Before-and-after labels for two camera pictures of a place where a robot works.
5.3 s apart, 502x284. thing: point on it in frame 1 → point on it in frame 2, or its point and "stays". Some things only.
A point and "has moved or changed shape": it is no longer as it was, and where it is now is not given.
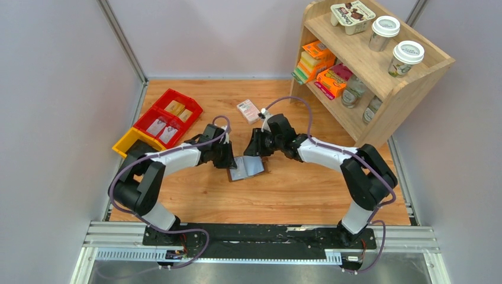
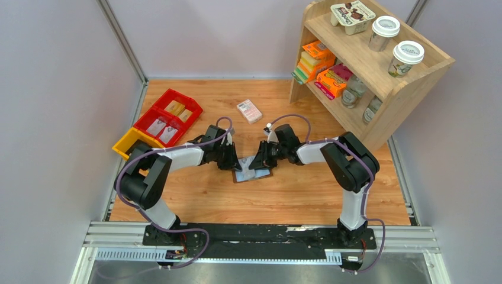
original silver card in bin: (156, 127) stays
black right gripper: (255, 147) → (262, 159)
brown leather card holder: (247, 166) has moved or changed shape
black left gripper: (228, 163) stays
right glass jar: (373, 107) stays
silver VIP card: (167, 134) stays
